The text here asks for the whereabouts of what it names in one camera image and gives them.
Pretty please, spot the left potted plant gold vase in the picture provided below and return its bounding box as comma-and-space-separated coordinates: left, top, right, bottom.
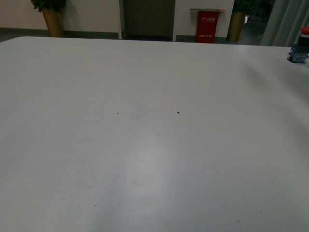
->
30, 0, 67, 37

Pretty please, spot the red fire extinguisher cabinet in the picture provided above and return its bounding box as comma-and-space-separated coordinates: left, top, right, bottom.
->
190, 8, 225, 44

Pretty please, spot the grey curtain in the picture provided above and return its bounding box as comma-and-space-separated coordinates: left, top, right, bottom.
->
260, 0, 309, 47

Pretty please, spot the right potted plant gold vase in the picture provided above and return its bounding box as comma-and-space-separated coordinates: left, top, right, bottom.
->
226, 0, 260, 43

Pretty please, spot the red mushroom push button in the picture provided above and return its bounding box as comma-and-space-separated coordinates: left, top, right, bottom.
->
287, 27, 309, 64

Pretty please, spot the potted plant gold vase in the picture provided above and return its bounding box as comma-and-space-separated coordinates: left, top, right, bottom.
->
30, 0, 67, 37
226, 0, 260, 43

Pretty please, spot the dark grey door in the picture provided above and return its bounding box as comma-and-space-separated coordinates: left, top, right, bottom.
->
123, 0, 175, 38

